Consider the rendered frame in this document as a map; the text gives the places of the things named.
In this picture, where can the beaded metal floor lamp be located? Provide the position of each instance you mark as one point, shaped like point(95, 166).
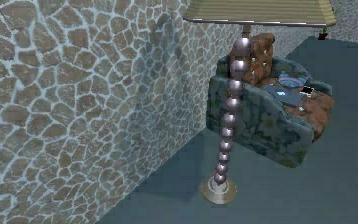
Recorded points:
point(233, 104)

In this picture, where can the grey-green armchair with brown cushions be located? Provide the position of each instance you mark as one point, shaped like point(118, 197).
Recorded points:
point(267, 130)

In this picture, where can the grey laptop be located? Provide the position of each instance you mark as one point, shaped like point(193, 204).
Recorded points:
point(285, 96)

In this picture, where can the striped blue-pink bowl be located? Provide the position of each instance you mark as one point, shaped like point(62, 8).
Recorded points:
point(292, 81)

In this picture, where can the small black phone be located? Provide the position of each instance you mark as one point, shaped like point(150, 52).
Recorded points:
point(307, 90)

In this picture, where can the red potted house plant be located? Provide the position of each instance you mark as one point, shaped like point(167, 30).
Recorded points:
point(323, 34)

